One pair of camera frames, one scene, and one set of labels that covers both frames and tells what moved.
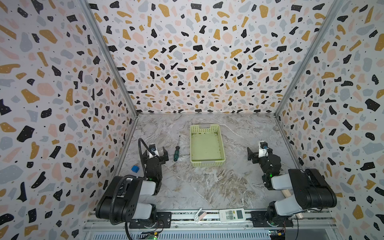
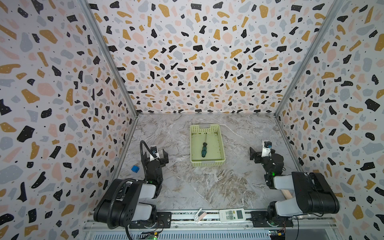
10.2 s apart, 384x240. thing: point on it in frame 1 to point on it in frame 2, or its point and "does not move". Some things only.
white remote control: x=232 y=215 does not move
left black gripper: x=164 y=158 does not move
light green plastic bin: x=206 y=147 does not move
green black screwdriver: x=176 y=153 to x=204 y=151
